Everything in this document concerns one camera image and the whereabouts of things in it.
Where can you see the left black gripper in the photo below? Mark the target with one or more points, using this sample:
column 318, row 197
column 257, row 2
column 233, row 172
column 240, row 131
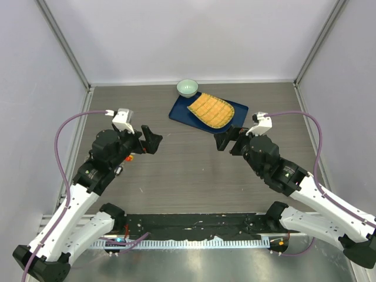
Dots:
column 151, row 142

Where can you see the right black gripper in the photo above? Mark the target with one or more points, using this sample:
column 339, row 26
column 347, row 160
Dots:
column 236, row 133

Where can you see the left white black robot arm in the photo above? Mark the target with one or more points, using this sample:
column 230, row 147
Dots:
column 50, row 255

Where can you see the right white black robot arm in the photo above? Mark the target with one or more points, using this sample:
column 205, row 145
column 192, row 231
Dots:
column 344, row 226

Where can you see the yellow woven bamboo mat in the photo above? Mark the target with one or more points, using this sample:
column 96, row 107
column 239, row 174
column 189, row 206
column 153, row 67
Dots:
column 214, row 112

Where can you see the dark blue tray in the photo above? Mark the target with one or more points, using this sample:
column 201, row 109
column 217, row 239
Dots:
column 180, row 113

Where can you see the light green ceramic bowl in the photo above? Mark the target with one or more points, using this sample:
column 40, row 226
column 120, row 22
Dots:
column 187, row 88

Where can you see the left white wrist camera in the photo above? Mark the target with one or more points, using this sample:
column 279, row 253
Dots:
column 121, row 120

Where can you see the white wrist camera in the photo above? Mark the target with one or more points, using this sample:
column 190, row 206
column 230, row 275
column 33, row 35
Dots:
column 121, row 120
column 262, row 123

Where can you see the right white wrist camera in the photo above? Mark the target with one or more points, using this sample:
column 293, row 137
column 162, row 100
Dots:
column 262, row 123

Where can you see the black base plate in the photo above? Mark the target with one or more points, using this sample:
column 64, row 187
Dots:
column 197, row 227

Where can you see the slotted white cable duct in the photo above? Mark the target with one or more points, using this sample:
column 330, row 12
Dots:
column 215, row 243

